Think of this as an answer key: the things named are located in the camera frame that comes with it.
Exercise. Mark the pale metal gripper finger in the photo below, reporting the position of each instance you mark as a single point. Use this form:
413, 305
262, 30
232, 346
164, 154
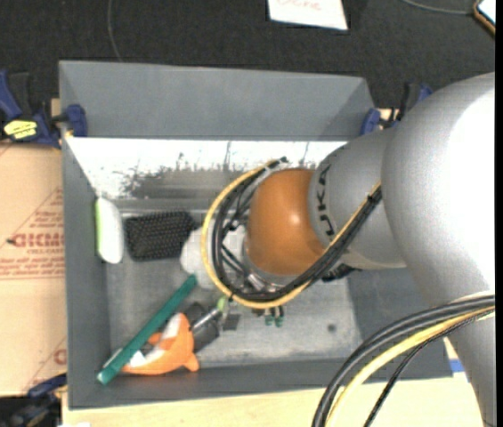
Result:
206, 310
210, 320

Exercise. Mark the orange and white toy fish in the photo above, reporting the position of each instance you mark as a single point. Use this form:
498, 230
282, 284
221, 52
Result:
172, 354

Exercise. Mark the dark green flat block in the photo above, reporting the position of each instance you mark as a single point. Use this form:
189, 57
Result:
153, 327

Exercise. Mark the white rounded object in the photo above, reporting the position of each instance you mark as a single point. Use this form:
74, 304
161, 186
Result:
192, 256

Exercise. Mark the white and green sponge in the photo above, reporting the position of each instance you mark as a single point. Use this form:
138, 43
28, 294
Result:
109, 231

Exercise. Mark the grey metal bin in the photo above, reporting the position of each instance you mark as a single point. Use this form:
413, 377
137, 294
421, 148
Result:
215, 105

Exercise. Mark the brown cardboard board red print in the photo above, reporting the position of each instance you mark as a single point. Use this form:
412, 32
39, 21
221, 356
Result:
19, 283

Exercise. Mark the black cylinder on white bracket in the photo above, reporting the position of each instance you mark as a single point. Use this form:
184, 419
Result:
339, 275

